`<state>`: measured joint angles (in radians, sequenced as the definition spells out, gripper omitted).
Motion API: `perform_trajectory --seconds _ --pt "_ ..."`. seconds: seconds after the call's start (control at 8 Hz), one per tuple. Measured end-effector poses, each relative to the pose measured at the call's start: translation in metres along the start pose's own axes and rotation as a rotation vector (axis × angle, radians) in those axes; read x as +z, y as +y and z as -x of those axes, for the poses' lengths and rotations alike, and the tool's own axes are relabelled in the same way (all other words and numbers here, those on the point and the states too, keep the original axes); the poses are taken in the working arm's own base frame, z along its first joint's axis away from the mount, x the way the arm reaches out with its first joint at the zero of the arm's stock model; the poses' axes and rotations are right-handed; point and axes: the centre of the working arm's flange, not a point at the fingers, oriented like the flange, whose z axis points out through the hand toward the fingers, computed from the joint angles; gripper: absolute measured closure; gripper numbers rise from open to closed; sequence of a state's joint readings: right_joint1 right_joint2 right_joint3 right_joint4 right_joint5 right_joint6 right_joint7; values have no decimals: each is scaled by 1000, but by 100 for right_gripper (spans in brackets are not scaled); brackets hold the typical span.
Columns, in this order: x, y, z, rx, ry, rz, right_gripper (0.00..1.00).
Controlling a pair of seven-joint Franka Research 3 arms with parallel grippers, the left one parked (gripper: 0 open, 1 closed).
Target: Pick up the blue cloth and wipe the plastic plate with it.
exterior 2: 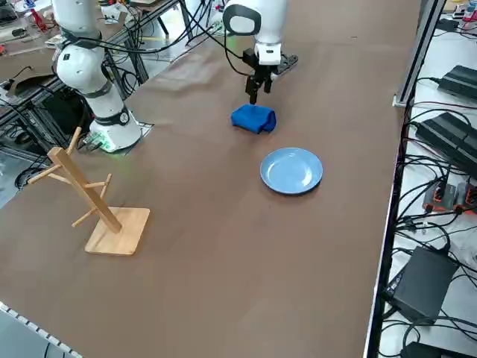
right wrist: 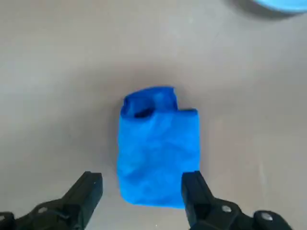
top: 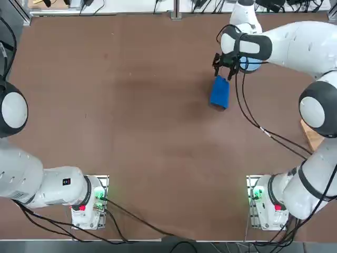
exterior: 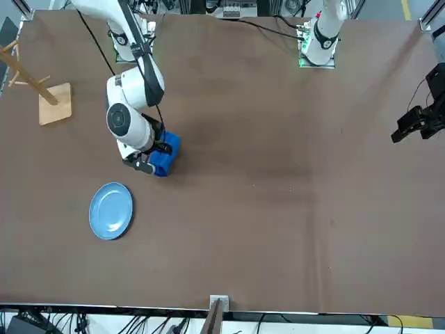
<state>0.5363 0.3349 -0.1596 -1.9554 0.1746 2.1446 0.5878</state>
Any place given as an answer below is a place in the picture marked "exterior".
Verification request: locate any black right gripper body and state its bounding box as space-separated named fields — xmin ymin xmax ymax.
xmin=148 ymin=117 xmax=167 ymax=145

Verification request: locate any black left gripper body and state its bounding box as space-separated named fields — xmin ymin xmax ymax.
xmin=425 ymin=61 xmax=445 ymax=102

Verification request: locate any blue cloth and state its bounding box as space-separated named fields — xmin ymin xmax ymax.
xmin=148 ymin=130 xmax=181 ymax=179

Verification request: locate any blue plastic plate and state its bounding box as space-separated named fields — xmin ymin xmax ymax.
xmin=88 ymin=182 xmax=134 ymax=241

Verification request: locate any wooden cup rack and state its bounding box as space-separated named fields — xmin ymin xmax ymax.
xmin=0 ymin=40 xmax=73 ymax=126

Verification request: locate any small green circuit board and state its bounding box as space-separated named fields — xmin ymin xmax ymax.
xmin=296 ymin=21 xmax=312 ymax=46

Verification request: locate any grey power strip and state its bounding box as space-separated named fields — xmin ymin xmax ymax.
xmin=222 ymin=0 xmax=243 ymax=18

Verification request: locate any black box device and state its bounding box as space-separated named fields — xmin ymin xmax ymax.
xmin=6 ymin=312 xmax=63 ymax=334

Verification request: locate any aluminium profile post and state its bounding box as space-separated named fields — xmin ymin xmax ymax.
xmin=13 ymin=0 xmax=35 ymax=21
xmin=203 ymin=294 xmax=230 ymax=334
xmin=419 ymin=0 xmax=445 ymax=33

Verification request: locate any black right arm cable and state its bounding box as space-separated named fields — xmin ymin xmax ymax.
xmin=75 ymin=0 xmax=165 ymax=140

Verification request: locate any black table cable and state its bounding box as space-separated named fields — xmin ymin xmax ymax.
xmin=222 ymin=17 xmax=300 ymax=38

